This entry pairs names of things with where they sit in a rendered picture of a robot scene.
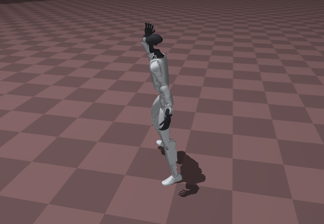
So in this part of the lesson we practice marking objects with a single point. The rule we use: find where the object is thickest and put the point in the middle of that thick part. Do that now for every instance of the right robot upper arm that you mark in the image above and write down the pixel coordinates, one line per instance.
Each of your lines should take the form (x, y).
(150, 55)

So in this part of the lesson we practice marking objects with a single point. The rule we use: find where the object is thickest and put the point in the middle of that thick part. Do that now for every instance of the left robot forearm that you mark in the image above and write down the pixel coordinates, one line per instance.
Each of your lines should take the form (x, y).
(167, 99)

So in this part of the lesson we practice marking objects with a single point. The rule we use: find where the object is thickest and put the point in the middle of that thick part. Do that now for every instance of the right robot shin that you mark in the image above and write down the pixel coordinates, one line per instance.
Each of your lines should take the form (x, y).
(156, 127)

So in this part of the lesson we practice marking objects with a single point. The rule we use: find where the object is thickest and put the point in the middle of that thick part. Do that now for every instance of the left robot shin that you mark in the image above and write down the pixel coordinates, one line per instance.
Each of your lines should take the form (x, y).
(171, 156)

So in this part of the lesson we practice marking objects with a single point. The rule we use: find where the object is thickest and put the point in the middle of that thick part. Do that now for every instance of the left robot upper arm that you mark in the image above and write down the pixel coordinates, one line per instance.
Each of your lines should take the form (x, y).
(156, 70)

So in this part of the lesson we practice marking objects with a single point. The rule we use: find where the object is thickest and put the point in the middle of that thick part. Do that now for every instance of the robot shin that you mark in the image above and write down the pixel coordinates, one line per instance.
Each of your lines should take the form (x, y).
(156, 127)
(171, 156)

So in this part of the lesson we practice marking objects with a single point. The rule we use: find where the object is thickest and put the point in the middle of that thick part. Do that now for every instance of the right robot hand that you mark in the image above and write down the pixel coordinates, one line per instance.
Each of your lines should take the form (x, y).
(148, 30)

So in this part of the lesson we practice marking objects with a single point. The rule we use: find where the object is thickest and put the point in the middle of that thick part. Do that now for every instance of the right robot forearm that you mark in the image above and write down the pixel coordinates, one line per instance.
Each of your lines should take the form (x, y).
(145, 45)

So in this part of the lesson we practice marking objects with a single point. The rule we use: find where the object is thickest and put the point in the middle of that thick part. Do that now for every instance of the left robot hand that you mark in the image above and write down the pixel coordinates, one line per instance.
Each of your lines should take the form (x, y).
(166, 121)

